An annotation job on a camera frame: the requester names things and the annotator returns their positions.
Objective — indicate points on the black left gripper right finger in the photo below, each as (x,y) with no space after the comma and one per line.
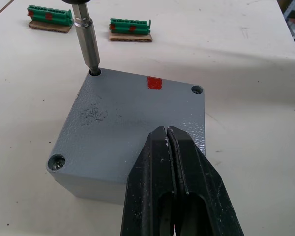
(201,177)

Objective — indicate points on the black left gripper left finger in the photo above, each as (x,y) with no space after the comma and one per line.
(147,177)

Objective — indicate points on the grey metal box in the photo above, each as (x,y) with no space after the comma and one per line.
(88,189)

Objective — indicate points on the grey metal box lid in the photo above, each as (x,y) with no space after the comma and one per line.
(113,123)

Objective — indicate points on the blue black electric screwdriver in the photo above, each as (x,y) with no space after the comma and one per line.
(87,41)

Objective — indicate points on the silver lid screw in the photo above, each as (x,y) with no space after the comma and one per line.
(57,163)

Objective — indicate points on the green terminal block on cardboard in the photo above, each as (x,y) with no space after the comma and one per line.
(49,17)
(130,27)

